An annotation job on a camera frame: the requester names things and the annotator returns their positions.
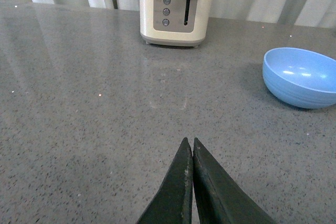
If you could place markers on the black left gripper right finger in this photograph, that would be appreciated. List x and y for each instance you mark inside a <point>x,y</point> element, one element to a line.
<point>218,198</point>

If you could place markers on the blue bowl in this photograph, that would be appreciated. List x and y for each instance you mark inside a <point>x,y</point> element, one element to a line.
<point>300,77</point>

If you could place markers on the cream two-slot toaster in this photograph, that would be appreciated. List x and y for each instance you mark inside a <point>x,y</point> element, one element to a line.
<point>174,22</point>

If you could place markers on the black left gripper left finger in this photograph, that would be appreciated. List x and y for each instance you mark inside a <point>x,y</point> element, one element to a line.
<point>173,201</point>

